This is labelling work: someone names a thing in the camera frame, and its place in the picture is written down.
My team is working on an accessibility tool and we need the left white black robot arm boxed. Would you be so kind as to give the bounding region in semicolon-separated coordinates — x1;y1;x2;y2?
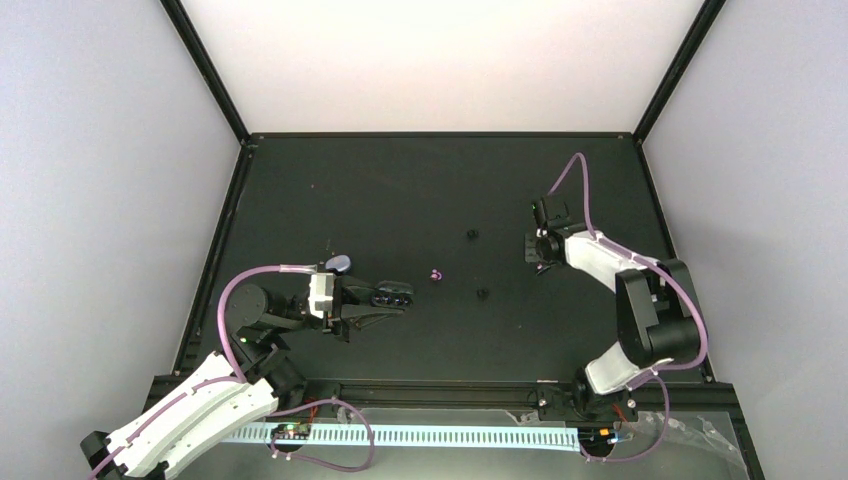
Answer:
80;264;414;479

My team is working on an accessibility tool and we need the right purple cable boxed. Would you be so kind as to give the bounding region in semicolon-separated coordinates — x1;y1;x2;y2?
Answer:
546;152;710;464

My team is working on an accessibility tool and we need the left black frame post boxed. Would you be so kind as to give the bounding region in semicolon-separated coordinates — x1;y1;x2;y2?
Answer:
160;0;250;144

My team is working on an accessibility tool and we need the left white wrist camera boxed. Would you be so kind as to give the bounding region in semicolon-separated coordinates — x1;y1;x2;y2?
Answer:
307;272;336;318

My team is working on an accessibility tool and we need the electronics board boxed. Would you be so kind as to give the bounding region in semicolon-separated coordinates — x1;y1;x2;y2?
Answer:
578;428;633;445
271;423;312;444

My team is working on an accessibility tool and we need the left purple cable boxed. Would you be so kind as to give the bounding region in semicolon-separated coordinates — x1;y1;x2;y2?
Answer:
86;263;326;480

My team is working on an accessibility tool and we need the white slotted cable duct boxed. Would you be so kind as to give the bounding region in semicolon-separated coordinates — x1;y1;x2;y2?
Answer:
224;422;580;452

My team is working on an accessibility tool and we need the left electronics board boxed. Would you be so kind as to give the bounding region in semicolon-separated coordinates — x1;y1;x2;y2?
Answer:
271;423;312;444

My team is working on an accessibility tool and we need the purple cable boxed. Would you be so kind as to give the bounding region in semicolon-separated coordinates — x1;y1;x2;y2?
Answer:
86;263;326;480
546;152;710;464

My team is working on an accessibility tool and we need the clear plastic sheet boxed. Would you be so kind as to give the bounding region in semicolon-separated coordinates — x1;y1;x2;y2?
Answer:
503;407;750;480

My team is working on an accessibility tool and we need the right electronics board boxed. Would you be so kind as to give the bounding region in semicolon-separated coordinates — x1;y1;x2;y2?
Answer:
578;428;633;445

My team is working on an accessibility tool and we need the black frame post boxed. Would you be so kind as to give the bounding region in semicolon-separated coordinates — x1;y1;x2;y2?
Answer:
160;0;250;144
633;0;726;145

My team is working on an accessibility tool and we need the lilac earbud charging case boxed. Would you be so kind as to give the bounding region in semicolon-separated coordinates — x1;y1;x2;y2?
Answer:
324;254;415;310

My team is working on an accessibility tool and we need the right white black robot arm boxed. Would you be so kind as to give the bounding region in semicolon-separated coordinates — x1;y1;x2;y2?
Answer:
525;194;708;420

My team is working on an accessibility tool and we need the right black frame post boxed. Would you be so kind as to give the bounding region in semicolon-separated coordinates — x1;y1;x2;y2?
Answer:
633;0;726;145

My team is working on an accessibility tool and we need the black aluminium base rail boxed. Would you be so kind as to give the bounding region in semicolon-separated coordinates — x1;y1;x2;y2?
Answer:
152;378;737;411

